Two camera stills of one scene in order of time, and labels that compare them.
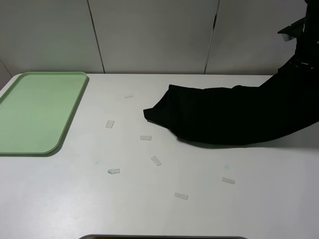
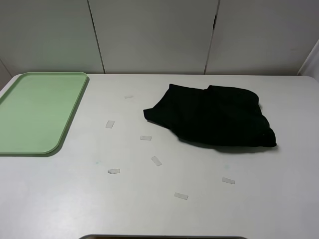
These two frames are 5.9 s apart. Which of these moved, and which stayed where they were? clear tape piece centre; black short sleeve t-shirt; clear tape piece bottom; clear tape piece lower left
Moved: black short sleeve t-shirt
Stayed: clear tape piece bottom; clear tape piece lower left; clear tape piece centre
